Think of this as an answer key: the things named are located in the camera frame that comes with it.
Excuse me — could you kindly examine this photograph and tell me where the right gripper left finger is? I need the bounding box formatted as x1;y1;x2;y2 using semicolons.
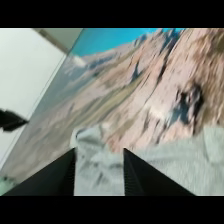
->
3;147;77;197

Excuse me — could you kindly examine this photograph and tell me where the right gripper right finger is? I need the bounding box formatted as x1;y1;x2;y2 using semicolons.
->
123;147;196;197

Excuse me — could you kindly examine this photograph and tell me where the grey garment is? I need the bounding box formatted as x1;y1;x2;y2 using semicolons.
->
69;123;224;197

